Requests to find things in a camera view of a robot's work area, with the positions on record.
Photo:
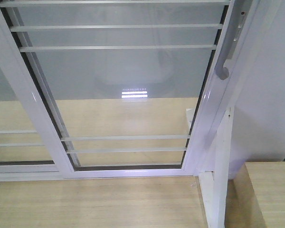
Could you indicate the light wooden floor platform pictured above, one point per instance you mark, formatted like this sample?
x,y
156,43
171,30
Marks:
x,y
113,132

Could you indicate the white sliding glass door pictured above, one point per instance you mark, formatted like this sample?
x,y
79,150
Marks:
x,y
115,49

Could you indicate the white door frame post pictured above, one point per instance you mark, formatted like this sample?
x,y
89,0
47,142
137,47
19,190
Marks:
x,y
212,170

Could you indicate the grey metal door handle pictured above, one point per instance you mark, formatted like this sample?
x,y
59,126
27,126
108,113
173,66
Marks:
x,y
237,20

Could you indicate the white fixed glass door panel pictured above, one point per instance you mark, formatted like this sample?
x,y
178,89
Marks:
x,y
28,139

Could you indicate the light wooden box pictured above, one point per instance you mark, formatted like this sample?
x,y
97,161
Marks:
x,y
260,187

